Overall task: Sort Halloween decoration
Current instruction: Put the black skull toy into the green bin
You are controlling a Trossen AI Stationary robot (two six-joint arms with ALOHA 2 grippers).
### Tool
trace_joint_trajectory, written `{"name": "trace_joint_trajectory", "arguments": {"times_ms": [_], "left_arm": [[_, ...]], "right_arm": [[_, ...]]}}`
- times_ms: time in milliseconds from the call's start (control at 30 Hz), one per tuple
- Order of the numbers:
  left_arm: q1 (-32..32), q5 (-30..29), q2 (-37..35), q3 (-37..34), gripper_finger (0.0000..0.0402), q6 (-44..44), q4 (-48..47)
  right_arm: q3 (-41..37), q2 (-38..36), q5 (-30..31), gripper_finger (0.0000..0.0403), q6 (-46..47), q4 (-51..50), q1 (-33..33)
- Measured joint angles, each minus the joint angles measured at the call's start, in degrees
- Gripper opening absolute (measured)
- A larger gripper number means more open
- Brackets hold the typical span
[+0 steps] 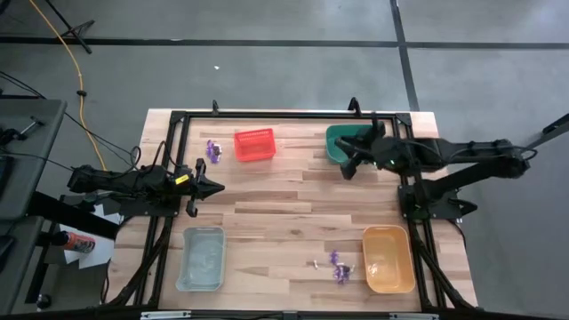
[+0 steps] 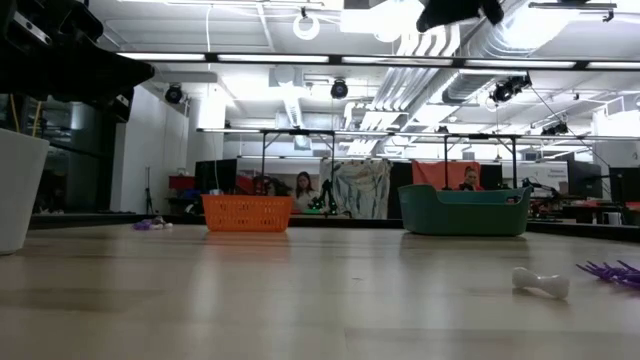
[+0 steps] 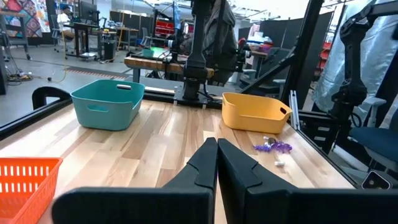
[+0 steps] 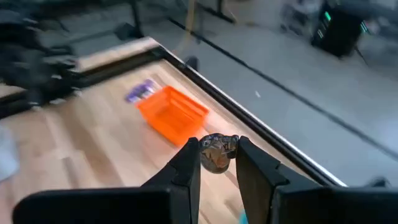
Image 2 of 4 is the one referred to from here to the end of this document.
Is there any orange cloth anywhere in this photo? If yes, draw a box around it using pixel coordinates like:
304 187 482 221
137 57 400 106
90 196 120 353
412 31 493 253
411 160 482 191

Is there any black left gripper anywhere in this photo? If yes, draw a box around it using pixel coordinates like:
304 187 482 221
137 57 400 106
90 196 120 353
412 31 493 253
0 0 155 124

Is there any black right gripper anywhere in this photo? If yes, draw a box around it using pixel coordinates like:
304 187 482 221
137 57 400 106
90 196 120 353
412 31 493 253
416 0 505 34

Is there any green plastic bin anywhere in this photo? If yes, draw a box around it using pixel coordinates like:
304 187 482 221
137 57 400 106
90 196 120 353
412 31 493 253
398 184 534 237

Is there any person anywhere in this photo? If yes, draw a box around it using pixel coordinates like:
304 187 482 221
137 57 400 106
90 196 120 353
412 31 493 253
458 166 485 192
251 174 292 197
293 171 321 212

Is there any black monitor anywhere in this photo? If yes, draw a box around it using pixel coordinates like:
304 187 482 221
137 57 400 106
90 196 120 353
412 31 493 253
567 159 604 200
193 158 239 195
608 167 640 204

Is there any overhead LED light bar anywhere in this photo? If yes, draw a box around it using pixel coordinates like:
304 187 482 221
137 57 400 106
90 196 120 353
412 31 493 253
114 51 640 71

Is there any white cable coil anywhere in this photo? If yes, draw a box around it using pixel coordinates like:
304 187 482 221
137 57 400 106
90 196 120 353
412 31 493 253
292 13 322 42

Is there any orange plastic basket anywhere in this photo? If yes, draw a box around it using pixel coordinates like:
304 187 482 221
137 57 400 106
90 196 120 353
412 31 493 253
201 194 295 233

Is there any black background rig frame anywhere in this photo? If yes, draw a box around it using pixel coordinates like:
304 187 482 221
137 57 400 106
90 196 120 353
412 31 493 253
442 132 519 191
259 128 337 201

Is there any white patterned cloth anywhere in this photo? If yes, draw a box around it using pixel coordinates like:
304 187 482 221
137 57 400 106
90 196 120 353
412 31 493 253
319 158 394 220

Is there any black aluminium table frame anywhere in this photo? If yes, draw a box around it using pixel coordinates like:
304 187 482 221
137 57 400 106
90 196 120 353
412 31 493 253
28 212 640 244

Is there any red box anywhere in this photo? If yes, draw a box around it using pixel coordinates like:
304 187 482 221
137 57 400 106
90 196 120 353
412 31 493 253
168 174 197 191

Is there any white plastic bin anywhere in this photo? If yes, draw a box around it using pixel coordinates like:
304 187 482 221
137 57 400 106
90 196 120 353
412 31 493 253
0 128 50 256

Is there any thin background tripod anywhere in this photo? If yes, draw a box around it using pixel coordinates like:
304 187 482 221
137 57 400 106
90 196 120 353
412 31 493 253
143 166 157 216

